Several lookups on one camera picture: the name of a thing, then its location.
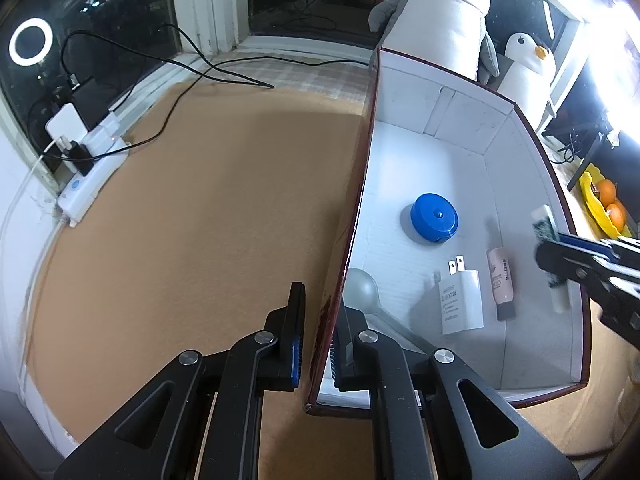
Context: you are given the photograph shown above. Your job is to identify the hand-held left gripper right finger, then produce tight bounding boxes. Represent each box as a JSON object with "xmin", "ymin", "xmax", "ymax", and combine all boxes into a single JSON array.
[{"xmin": 327, "ymin": 305, "xmax": 581, "ymax": 480}]

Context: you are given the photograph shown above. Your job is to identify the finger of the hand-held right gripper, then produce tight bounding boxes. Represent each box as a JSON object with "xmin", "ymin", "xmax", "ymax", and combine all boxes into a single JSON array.
[
  {"xmin": 557, "ymin": 231, "xmax": 640, "ymax": 261},
  {"xmin": 534, "ymin": 240, "xmax": 618, "ymax": 293}
]

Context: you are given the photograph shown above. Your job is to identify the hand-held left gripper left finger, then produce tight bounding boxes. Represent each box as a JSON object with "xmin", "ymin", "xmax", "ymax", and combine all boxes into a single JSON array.
[{"xmin": 52, "ymin": 281, "xmax": 307, "ymax": 480}]

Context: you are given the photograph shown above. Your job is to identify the white and green lip balm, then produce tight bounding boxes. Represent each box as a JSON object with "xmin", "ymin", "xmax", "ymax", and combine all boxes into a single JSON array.
[{"xmin": 530, "ymin": 205, "xmax": 571, "ymax": 314}]

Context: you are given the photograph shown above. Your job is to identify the pink tube with black cap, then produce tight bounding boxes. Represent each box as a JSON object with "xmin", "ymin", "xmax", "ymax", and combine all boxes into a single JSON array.
[{"xmin": 486, "ymin": 246, "xmax": 517, "ymax": 322}]

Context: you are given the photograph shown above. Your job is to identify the metal spoon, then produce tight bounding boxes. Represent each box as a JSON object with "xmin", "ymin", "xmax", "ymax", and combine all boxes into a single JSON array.
[{"xmin": 345, "ymin": 268, "xmax": 436, "ymax": 356}]

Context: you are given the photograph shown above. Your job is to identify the white charger plug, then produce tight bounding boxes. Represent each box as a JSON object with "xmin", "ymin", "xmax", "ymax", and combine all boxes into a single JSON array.
[{"xmin": 437, "ymin": 256, "xmax": 486, "ymax": 337}]

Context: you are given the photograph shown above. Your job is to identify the blue round tape measure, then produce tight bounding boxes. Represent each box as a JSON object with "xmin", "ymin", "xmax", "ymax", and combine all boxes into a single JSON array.
[{"xmin": 410, "ymin": 193, "xmax": 459, "ymax": 244}]

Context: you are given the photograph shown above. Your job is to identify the white cardboard box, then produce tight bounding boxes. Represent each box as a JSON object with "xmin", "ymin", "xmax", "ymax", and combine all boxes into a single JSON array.
[{"xmin": 302, "ymin": 45, "xmax": 593, "ymax": 418}]

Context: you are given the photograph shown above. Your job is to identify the yellow fruit bowl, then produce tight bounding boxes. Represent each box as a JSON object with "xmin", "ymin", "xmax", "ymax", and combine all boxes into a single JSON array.
[{"xmin": 579, "ymin": 162, "xmax": 633, "ymax": 240}]

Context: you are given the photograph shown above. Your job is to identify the black tripod stand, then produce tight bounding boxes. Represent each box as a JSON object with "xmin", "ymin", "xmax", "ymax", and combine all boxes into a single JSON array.
[{"xmin": 567, "ymin": 127, "xmax": 618, "ymax": 193}]

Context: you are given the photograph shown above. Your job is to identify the small penguin plush toy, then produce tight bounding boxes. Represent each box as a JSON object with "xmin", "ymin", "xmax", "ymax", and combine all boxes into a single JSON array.
[{"xmin": 495, "ymin": 32, "xmax": 557, "ymax": 131}]

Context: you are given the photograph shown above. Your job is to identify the large penguin plush toy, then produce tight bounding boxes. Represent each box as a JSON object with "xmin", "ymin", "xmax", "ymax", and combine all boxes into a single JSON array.
[{"xmin": 368, "ymin": 0, "xmax": 501, "ymax": 86}]

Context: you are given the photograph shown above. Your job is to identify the white power strip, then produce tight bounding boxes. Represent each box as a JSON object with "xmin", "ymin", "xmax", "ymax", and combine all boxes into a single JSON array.
[{"xmin": 56, "ymin": 110, "xmax": 133, "ymax": 228}]

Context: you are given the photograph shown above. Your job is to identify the black plug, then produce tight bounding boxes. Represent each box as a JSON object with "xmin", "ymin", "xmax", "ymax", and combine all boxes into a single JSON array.
[{"xmin": 65, "ymin": 140, "xmax": 96, "ymax": 176}]

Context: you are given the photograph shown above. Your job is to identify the black power adapter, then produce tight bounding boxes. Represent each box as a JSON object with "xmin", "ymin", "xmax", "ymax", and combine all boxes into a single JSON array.
[{"xmin": 75, "ymin": 77, "xmax": 113, "ymax": 131}]

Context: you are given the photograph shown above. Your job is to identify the white power adapter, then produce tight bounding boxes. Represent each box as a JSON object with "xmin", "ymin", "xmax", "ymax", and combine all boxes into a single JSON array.
[{"xmin": 45, "ymin": 104, "xmax": 91, "ymax": 148}]

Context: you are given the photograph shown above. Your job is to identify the tangled black cables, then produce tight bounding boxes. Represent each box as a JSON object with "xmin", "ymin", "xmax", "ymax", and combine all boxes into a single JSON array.
[{"xmin": 542, "ymin": 125, "xmax": 581, "ymax": 166}]

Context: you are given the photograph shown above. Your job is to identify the white ring light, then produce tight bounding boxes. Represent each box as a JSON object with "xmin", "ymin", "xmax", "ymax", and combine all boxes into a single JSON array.
[{"xmin": 582, "ymin": 0, "xmax": 640, "ymax": 146}]

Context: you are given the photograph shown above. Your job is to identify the long black cable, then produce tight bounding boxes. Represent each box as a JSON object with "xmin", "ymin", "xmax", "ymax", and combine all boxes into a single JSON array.
[{"xmin": 112, "ymin": 22, "xmax": 373, "ymax": 148}]

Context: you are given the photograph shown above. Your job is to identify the black cable with free end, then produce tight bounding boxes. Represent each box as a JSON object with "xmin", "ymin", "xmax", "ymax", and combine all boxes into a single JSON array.
[{"xmin": 62, "ymin": 30, "xmax": 276, "ymax": 90}]

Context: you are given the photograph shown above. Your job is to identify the white window frame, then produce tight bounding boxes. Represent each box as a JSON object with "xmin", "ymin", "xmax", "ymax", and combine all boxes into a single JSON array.
[{"xmin": 0, "ymin": 0, "xmax": 616, "ymax": 201}]

